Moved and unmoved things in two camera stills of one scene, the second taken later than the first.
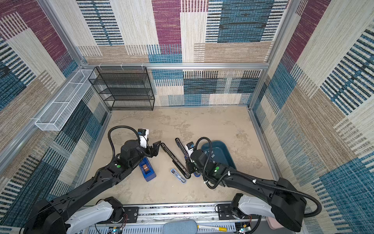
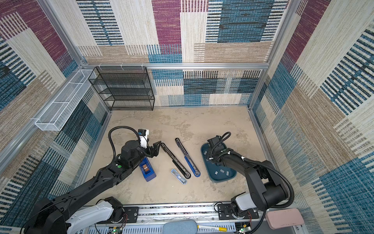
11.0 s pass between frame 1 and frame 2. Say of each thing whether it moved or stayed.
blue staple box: stayed
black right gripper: moved
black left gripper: stayed
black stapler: stayed
